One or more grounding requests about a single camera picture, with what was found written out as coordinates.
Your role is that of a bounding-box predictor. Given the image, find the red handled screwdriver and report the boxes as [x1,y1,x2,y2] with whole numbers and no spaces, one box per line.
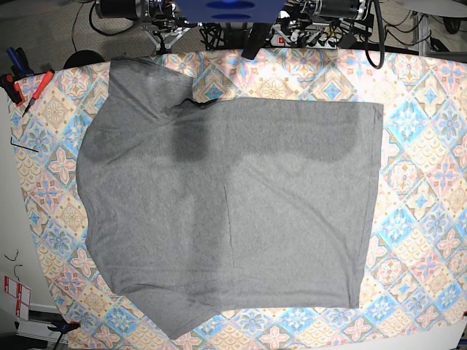
[22,69,55,117]

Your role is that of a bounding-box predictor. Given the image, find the black allen key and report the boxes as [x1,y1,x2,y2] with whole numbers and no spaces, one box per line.
[10,136,39,153]

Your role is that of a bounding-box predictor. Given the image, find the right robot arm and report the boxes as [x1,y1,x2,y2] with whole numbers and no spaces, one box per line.
[88,0,198,55]

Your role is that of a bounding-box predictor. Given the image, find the blue handled pliers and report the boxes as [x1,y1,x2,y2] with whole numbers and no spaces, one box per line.
[7,47,29,78]

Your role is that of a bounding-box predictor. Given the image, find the black bottom clamp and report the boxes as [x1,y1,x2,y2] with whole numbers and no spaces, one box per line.
[16,320,81,343]

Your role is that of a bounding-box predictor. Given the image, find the red white label tag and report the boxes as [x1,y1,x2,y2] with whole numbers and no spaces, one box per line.
[1,275,31,321]

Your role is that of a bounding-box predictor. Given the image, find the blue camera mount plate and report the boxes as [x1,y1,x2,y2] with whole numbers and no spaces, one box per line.
[174,0,286,23]

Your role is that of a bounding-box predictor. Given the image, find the black red clamp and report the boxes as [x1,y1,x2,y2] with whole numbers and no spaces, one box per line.
[0,74,25,106]

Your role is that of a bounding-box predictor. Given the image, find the grey T-shirt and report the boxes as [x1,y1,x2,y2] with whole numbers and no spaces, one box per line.
[77,59,384,339]

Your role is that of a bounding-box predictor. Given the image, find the white power strip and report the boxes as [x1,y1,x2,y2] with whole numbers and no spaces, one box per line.
[269,32,338,50]

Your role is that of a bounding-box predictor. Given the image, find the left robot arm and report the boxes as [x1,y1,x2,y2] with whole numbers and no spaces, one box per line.
[285,0,385,69]

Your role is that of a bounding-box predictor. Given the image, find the patterned tablecloth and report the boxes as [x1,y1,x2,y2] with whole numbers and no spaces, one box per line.
[8,49,466,349]

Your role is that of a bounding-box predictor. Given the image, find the black centre bracket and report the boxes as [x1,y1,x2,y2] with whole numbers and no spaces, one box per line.
[242,23,271,60]

